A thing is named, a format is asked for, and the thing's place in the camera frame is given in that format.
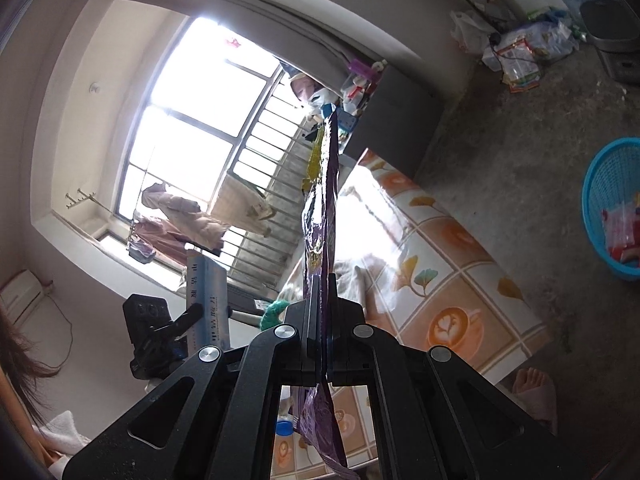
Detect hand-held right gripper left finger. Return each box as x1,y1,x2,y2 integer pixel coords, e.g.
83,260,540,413
62,272,326,480

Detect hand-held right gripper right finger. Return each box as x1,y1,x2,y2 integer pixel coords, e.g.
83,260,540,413
325,272,588,480

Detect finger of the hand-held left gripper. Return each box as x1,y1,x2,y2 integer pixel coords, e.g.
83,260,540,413
150,304,205,346

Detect clear plastic bottle blue label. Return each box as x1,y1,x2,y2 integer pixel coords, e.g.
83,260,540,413
184,252,296,438

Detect green plastic bag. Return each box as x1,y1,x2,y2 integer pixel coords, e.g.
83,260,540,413
259,299,291,331

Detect large purple snack bag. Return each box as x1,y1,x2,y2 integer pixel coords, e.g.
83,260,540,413
295,105,358,480

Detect red and white snack bag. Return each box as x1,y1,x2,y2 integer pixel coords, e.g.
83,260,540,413
602,200,640,263

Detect blue plastic basket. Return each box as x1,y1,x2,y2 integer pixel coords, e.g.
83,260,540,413
582,137,640,281

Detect pink hanging coat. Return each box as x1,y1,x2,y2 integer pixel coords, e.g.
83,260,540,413
132,215,191,266

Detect metal window railing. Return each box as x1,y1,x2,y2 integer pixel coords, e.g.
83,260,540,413
220,67,321,291

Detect beige hanging jacket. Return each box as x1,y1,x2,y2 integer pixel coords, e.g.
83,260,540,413
142,182,231,251

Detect white air conditioner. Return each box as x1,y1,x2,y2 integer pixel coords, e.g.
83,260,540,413
0,270,46,323

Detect person's hair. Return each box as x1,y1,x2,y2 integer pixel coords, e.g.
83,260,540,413
0,305,61,456

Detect beige hanging cloth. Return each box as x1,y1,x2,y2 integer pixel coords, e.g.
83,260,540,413
212,175,273,238

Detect person's white clothing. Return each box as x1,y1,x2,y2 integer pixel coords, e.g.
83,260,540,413
32,410,93,466

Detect person's foot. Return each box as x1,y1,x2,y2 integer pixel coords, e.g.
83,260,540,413
500,367,558,433

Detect window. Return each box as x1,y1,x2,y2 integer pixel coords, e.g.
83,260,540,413
117,16,286,241

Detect grey cabinet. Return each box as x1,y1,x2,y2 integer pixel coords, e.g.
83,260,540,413
340,62,446,181

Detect grey curtain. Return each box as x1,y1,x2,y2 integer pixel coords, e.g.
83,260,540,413
120,0,361,86

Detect white plastic bag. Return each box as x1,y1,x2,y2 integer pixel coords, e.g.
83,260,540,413
450,10,493,53

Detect clear plastic bag of packets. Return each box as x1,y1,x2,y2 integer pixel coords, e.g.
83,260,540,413
482,7,581,93

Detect black rice cooker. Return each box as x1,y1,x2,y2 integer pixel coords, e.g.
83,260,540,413
580,0,640,86

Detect metal wall hooks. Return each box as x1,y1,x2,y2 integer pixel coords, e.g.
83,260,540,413
65,189,101,209

